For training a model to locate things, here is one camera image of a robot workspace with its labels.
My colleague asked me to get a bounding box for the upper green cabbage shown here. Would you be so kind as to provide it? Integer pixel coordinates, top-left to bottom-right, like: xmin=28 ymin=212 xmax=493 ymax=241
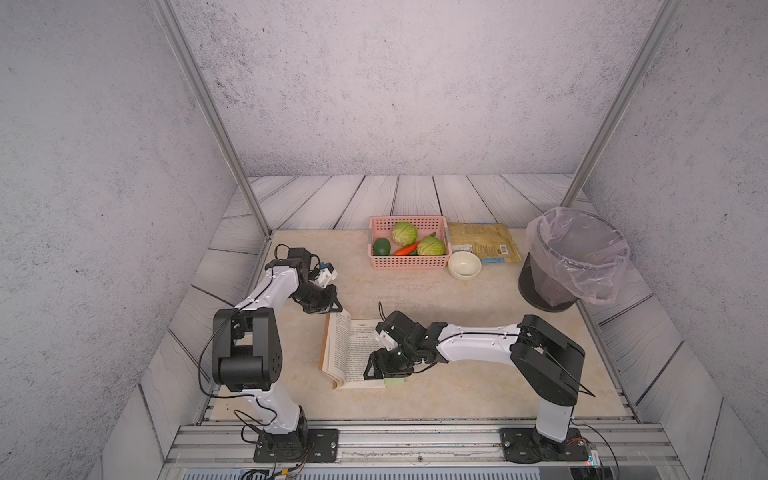
xmin=391 ymin=221 xmax=419 ymax=247

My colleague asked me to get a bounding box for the pink plastic perforated basket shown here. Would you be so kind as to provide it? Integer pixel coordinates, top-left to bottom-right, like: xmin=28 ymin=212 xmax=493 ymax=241
xmin=368 ymin=215 xmax=452 ymax=269

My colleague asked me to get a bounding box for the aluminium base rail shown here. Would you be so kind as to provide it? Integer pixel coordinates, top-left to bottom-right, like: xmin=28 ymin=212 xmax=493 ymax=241
xmin=162 ymin=418 xmax=688 ymax=479

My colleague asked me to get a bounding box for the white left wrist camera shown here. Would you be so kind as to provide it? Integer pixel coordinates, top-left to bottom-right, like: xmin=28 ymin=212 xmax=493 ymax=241
xmin=313 ymin=263 xmax=338 ymax=289

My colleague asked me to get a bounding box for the right green cabbage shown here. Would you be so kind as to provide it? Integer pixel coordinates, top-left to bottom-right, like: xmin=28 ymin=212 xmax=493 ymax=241
xmin=417 ymin=235 xmax=447 ymax=256

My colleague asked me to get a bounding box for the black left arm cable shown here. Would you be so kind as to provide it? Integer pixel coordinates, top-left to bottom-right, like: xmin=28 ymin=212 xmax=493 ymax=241
xmin=196 ymin=242 xmax=337 ymax=445

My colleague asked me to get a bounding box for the dark green avocado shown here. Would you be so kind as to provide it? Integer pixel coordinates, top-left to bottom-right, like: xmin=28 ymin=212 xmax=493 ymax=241
xmin=372 ymin=238 xmax=392 ymax=256

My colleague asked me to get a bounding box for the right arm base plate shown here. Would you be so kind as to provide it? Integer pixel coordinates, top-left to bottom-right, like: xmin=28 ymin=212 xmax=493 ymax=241
xmin=499 ymin=427 xmax=591 ymax=464

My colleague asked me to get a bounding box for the cream ceramic bowl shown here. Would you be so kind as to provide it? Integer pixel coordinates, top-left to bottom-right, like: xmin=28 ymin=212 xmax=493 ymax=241
xmin=447 ymin=251 xmax=482 ymax=281

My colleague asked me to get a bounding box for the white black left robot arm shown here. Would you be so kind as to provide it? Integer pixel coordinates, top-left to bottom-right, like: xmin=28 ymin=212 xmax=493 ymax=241
xmin=206 ymin=247 xmax=342 ymax=436

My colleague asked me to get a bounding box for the green cabbage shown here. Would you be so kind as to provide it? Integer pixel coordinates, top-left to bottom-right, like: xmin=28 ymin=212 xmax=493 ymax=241
xmin=417 ymin=235 xmax=447 ymax=256
xmin=391 ymin=221 xmax=419 ymax=247

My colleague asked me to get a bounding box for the black bin with pink bag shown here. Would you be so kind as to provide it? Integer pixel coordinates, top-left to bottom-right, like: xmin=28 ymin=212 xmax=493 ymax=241
xmin=518 ymin=207 xmax=630 ymax=313

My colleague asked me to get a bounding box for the right aluminium frame post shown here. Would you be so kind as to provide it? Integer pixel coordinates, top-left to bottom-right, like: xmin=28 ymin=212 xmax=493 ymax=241
xmin=560 ymin=0 xmax=684 ymax=207

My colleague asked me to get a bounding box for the yellow noodle packet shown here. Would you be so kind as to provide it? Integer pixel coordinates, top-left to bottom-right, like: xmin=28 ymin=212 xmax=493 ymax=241
xmin=448 ymin=223 xmax=523 ymax=264

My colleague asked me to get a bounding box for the left aluminium frame post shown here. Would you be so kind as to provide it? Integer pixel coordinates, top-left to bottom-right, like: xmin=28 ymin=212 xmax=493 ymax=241
xmin=149 ymin=0 xmax=272 ymax=238

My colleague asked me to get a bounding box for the dark cover paperback book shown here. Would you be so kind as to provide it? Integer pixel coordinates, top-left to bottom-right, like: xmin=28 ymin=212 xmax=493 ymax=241
xmin=321 ymin=311 xmax=386 ymax=389

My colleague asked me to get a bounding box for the aluminium frame post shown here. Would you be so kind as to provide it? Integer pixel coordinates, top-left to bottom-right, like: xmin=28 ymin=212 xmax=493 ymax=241
xmin=560 ymin=0 xmax=684 ymax=207
xmin=149 ymin=0 xmax=272 ymax=238

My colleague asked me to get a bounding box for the orange carrot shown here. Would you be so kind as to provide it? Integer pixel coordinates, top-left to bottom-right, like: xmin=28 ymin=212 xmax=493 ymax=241
xmin=394 ymin=241 xmax=420 ymax=256

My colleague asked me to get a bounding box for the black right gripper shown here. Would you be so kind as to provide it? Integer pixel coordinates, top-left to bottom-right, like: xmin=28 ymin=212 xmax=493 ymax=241
xmin=358 ymin=343 xmax=417 ymax=378

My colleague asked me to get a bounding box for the green sticky note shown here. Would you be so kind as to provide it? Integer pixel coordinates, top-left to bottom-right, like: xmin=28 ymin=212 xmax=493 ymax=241
xmin=383 ymin=377 xmax=406 ymax=388

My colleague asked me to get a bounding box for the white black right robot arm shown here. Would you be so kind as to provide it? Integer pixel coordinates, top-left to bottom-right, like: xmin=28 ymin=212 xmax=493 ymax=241
xmin=363 ymin=311 xmax=592 ymax=444

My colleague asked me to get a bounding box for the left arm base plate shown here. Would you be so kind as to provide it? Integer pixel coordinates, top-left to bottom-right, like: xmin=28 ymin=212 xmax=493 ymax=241
xmin=253 ymin=429 xmax=339 ymax=464

